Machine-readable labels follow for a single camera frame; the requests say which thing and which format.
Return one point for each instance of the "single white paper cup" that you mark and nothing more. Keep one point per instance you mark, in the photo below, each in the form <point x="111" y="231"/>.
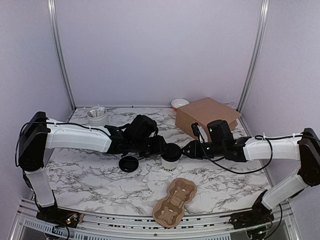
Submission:
<point x="169" y="166"/>

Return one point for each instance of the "orange bowl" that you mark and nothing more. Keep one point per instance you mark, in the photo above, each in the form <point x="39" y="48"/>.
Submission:
<point x="178" y="102"/>

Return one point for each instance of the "aluminium frame post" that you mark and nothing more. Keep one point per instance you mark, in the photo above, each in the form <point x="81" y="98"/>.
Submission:
<point x="260" y="33"/>
<point x="59" y="52"/>

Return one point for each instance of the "black plastic cup lid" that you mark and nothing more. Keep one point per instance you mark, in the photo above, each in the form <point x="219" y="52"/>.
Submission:
<point x="128" y="164"/>

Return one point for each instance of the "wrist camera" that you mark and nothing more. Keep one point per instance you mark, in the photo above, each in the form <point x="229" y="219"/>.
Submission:
<point x="219" y="132"/>
<point x="140" y="128"/>

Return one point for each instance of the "brown paper bag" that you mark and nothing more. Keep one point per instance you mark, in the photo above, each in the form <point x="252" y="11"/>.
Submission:
<point x="204" y="111"/>

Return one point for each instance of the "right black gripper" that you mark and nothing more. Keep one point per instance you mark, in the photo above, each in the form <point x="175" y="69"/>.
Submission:
<point x="194" y="151"/>

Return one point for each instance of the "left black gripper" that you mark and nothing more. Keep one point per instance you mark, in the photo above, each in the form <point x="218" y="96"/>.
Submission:
<point x="159" y="146"/>

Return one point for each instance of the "white canister with stirrers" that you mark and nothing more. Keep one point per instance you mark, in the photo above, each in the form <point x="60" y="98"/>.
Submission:
<point x="97" y="116"/>

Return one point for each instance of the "aluminium front rail base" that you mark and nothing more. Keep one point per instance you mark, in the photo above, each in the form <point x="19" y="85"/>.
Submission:
<point x="102" y="226"/>

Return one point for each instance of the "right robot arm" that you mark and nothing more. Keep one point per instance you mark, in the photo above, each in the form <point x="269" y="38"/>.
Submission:
<point x="303" y="147"/>

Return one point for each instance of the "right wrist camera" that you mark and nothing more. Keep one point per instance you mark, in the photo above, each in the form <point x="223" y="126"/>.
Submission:
<point x="219" y="132"/>

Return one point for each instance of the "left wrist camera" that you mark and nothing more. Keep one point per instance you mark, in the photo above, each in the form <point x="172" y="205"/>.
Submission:
<point x="140" y="128"/>

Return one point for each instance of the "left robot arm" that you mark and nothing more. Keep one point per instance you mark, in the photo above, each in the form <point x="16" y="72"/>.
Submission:
<point x="41" y="133"/>

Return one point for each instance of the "right aluminium frame post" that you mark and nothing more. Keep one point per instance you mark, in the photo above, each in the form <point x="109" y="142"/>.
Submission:
<point x="260" y="33"/>

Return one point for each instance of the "left aluminium frame post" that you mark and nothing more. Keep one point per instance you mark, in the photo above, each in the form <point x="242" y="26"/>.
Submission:
<point x="59" y="52"/>

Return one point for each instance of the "brown cardboard cup carrier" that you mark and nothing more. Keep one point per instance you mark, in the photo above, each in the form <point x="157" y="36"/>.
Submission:
<point x="170" y="210"/>

